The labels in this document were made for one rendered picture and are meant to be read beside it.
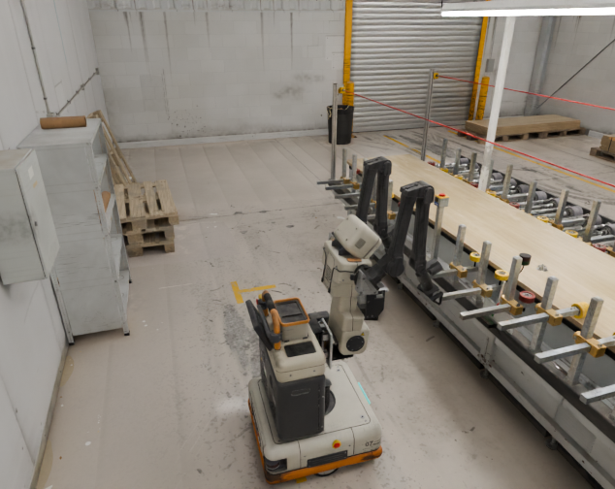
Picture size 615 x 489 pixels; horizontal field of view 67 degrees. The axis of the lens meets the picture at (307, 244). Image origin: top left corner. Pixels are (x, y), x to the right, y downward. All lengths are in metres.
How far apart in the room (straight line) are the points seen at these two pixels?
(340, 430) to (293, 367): 0.57
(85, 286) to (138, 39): 6.55
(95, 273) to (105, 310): 0.33
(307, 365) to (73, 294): 2.13
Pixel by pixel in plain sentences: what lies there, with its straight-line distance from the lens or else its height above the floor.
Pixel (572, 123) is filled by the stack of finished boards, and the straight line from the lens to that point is 11.84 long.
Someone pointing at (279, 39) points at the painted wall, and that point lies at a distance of 10.04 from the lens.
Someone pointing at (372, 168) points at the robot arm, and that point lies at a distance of 2.46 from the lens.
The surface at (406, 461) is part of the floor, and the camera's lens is 3.01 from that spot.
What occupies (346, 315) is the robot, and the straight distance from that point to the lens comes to 2.45.
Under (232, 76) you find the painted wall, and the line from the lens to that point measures 9.89.
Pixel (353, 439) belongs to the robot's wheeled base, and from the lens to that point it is 2.73.
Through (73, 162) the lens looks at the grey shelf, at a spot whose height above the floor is 1.43.
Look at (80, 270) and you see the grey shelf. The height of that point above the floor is 0.63.
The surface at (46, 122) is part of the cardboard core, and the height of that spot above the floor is 1.60.
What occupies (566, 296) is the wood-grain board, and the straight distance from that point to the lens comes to 2.97.
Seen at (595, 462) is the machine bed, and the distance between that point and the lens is 3.13.
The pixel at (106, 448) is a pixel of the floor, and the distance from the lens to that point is 3.23.
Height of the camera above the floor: 2.28
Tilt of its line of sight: 26 degrees down
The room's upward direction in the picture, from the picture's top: straight up
